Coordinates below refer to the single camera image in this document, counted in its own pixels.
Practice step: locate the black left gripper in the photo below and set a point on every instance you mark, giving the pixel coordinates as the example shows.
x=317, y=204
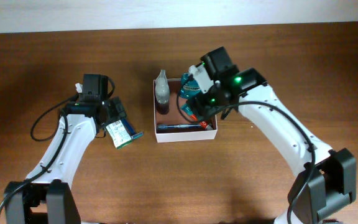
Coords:
x=116, y=108

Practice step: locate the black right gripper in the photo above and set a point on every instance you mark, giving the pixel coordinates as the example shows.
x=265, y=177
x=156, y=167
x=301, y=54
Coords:
x=209, y=104

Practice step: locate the blue disposable razor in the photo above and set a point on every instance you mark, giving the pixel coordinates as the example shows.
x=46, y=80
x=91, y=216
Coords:
x=130, y=129

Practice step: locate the green white soap bar pack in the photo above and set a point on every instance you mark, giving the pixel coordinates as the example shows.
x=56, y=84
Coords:
x=119, y=134

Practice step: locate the blue Listerine mouthwash bottle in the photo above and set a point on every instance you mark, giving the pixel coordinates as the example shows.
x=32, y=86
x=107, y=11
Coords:
x=189, y=88

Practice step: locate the Colgate toothpaste tube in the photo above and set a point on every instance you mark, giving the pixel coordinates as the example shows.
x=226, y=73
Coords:
x=189, y=112

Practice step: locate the blue white toothbrush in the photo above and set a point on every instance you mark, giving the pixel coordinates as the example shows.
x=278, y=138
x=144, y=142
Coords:
x=177, y=126

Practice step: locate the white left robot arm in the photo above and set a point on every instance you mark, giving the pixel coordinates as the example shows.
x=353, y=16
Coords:
x=44, y=196

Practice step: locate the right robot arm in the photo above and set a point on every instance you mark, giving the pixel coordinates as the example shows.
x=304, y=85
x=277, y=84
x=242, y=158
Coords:
x=325, y=179

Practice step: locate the pink cardboard box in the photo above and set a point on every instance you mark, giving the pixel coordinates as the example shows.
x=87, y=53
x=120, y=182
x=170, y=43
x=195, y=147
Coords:
x=173, y=117

